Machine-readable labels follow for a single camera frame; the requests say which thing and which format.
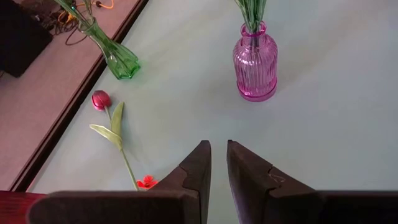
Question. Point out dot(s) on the orange artificial flower bunch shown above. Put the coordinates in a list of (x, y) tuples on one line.
[(81, 18), (147, 182)]

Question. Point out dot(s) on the dark red artificial tulip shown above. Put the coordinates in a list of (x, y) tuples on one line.
[(101, 99)]

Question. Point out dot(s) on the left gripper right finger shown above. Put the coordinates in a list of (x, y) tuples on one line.
[(311, 208)]

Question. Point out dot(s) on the black cabinet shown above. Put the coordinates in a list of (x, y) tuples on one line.
[(21, 40)]

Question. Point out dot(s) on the purple ribbed glass vase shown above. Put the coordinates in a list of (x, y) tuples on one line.
[(255, 68)]

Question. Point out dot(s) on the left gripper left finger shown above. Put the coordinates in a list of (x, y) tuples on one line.
[(124, 208)]

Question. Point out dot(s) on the red ribbed glass vase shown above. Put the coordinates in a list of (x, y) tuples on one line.
[(15, 208)]

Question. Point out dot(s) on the green glass vase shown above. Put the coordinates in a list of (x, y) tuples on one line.
[(119, 62)]

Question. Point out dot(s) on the black aluminium table frame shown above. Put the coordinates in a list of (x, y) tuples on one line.
[(77, 99)]

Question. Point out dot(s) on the red artificial flower bunch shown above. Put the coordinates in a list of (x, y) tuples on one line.
[(252, 12)]

